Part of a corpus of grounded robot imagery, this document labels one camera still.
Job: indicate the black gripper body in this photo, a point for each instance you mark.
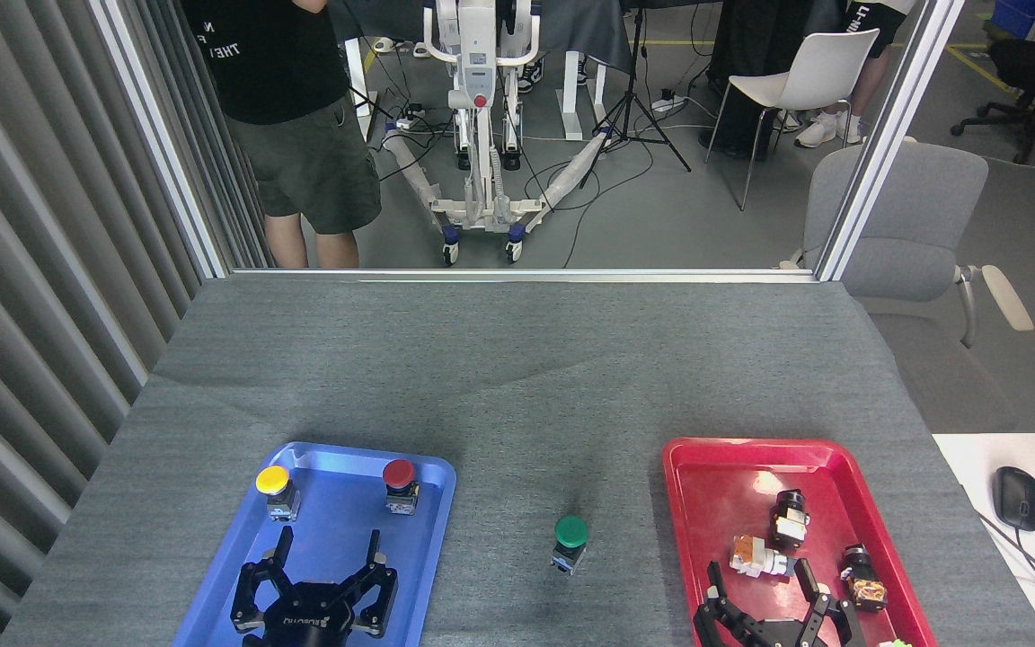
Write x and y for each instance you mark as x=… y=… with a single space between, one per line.
x=306 y=615
x=782 y=636

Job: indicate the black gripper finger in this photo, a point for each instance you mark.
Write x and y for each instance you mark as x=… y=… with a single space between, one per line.
x=836 y=624
x=378 y=593
x=715 y=624
x=252 y=584

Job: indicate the green push button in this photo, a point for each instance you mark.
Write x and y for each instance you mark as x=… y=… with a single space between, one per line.
x=570 y=531

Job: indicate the yellow push button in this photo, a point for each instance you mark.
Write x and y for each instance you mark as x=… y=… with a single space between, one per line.
x=271 y=479

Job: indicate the red push button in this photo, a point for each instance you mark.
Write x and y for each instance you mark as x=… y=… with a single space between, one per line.
x=399 y=472

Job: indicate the small green object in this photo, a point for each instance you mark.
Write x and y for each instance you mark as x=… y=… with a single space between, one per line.
x=899 y=643

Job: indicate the blue plastic tray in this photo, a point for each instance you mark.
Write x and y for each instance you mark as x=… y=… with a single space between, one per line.
x=338 y=530

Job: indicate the red plastic tray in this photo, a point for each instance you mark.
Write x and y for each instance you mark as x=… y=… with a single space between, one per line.
x=715 y=503

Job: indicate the white desk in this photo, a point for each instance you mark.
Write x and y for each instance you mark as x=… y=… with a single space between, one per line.
x=976 y=467

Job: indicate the black computer mouse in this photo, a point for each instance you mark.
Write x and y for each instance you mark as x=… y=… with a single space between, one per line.
x=1018 y=499

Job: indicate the grey felt table cover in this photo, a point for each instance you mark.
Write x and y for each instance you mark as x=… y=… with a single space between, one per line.
x=526 y=377

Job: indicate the grey office chair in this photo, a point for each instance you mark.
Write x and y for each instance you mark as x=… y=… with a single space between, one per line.
x=917 y=225

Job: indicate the white stand on wheels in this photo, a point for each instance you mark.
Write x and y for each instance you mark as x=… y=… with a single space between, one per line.
x=479 y=81

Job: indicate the white power strip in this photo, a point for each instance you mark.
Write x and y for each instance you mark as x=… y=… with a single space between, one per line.
x=668 y=102

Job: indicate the black tripod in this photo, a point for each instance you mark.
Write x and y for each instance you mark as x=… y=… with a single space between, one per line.
x=632 y=99

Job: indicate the white plastic chair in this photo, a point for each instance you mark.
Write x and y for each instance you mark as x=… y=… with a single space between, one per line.
x=827 y=67

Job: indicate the black office chair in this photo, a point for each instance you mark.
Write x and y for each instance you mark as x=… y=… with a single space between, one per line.
x=1034 y=72

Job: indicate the blue storage box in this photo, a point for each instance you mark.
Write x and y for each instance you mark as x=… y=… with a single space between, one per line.
x=1016 y=16

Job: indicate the black switch with orange base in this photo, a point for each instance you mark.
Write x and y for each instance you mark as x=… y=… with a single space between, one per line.
x=863 y=580

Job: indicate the white and orange switch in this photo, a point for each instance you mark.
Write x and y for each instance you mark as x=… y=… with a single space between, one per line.
x=765 y=559

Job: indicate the silver aluminium rail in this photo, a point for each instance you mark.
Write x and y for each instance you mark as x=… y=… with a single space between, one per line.
x=526 y=275

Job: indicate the silver aluminium post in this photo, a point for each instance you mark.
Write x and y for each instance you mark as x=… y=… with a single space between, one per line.
x=163 y=144
x=886 y=144

